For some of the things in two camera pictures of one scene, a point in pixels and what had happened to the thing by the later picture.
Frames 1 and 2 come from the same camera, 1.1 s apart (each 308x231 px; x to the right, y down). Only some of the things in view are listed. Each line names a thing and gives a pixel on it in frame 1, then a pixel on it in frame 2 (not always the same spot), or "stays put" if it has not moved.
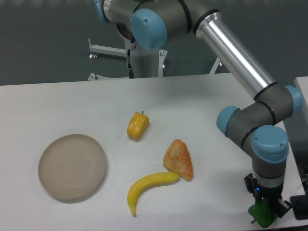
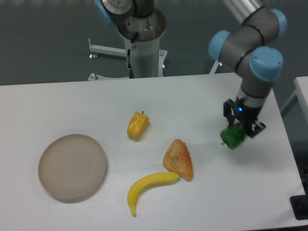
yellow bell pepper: [137, 125] stays put
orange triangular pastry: [177, 159] stays put
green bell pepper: [263, 212] -> [233, 134]
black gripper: [273, 194] -> [247, 114]
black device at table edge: [300, 205] stays put
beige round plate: [72, 166] stays put
